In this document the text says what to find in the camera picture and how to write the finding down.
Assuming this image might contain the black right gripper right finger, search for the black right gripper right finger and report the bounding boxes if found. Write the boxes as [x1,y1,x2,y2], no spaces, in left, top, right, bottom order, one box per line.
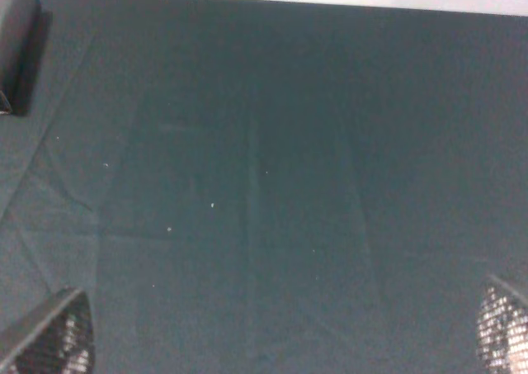
[476,274,527,374]

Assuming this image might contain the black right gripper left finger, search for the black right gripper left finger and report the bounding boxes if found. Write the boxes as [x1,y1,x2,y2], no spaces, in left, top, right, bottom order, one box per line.
[1,287,96,373]

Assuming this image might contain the black tablecloth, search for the black tablecloth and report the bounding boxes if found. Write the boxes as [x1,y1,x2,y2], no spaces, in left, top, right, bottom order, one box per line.
[1,0,527,373]

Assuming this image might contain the black glasses case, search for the black glasses case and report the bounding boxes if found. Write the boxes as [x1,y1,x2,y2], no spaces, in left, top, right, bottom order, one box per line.
[1,0,53,117]

